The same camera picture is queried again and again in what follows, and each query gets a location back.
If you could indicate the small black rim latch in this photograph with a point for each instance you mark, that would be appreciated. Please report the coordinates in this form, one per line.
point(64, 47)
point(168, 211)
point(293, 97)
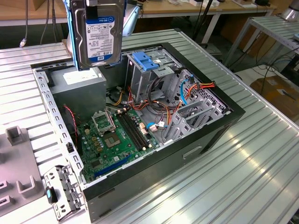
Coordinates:
point(69, 147)

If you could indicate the blue expansion slot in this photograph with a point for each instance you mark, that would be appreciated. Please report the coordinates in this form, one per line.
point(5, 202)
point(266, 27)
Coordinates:
point(112, 166)

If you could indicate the black RAM slot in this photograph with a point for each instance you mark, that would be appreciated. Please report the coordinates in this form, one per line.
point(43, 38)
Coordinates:
point(135, 130)
point(129, 132)
point(138, 129)
point(132, 131)

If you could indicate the silver rear slot bracket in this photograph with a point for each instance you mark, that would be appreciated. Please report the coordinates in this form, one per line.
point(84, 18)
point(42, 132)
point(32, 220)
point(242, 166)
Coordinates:
point(67, 186)

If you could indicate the metal slat side table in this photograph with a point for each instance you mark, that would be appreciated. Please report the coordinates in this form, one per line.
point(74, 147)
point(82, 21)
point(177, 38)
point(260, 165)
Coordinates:
point(273, 25)

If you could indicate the black latch with blue button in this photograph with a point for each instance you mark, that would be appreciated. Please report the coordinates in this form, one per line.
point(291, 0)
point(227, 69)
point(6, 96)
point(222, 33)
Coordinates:
point(49, 194)

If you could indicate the wooden desk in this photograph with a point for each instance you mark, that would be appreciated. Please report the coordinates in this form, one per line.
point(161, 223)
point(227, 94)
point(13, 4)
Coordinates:
point(163, 7)

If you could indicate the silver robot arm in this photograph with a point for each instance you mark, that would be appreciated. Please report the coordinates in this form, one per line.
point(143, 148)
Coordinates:
point(130, 21)

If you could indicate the hard disk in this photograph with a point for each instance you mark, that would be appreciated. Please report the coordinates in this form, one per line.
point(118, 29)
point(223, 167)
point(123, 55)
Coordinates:
point(100, 37)

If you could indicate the blue plastic cage latch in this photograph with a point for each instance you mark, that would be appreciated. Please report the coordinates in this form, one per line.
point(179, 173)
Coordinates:
point(143, 63)

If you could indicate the black open PC case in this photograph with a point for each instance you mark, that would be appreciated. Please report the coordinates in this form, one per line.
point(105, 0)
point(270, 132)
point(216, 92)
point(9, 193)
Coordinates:
point(163, 168)

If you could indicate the grey metal disk bay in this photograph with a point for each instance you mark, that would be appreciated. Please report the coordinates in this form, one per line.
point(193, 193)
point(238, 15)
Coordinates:
point(180, 119)

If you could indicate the CPU socket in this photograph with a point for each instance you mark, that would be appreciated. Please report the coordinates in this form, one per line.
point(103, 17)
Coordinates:
point(111, 140)

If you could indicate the black stand pole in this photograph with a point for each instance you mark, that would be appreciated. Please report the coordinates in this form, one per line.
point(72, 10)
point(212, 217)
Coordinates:
point(203, 16)

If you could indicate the brown cardboard box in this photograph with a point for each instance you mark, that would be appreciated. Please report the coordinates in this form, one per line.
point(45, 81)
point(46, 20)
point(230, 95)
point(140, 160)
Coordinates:
point(275, 93)

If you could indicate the grey metal drive cage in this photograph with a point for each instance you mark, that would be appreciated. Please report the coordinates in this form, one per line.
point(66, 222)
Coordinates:
point(137, 79)

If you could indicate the grey power supply box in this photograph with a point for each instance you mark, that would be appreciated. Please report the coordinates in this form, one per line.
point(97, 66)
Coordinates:
point(79, 98)

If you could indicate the green motherboard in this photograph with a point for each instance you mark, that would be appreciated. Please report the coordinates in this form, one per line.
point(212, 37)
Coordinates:
point(121, 140)

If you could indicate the black case fan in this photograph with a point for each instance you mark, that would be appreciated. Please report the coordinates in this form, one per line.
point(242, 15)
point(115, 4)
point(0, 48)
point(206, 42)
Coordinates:
point(70, 124)

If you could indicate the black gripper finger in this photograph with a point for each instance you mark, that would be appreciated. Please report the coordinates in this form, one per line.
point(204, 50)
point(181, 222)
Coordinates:
point(91, 11)

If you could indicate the grey parts rack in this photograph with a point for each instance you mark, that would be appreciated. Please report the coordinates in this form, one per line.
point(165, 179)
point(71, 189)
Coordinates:
point(18, 161)

